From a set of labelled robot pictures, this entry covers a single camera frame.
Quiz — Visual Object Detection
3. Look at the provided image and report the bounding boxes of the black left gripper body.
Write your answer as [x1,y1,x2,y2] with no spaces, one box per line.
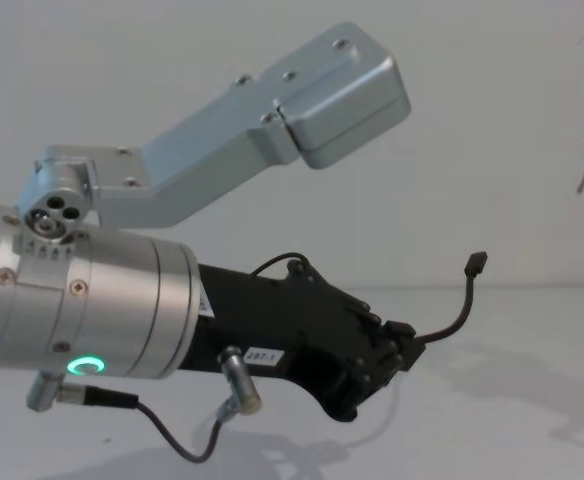
[178,255,373,422]

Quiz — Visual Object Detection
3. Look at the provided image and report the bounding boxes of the black cable with small plug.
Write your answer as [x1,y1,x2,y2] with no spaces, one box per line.
[414,251,490,346]

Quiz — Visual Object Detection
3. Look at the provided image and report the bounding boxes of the white table cloth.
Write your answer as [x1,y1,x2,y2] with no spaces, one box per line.
[0,284,584,480]

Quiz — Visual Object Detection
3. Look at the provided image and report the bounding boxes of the thin dark wrist cable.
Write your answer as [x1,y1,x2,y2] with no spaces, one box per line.
[26,344,264,449]

